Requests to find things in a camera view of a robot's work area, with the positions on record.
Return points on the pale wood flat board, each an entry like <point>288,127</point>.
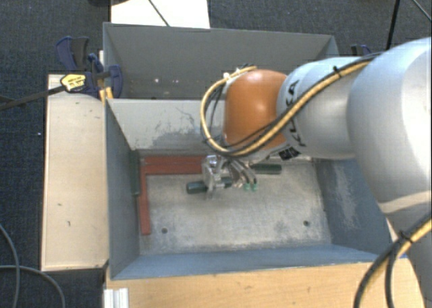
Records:
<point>76,171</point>

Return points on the grey metal bin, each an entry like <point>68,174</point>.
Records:
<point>236,219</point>

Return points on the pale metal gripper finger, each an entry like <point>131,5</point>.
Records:
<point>208,169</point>
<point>216,187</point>

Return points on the red-brown flat block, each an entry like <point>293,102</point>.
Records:
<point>145,205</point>
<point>172,165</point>

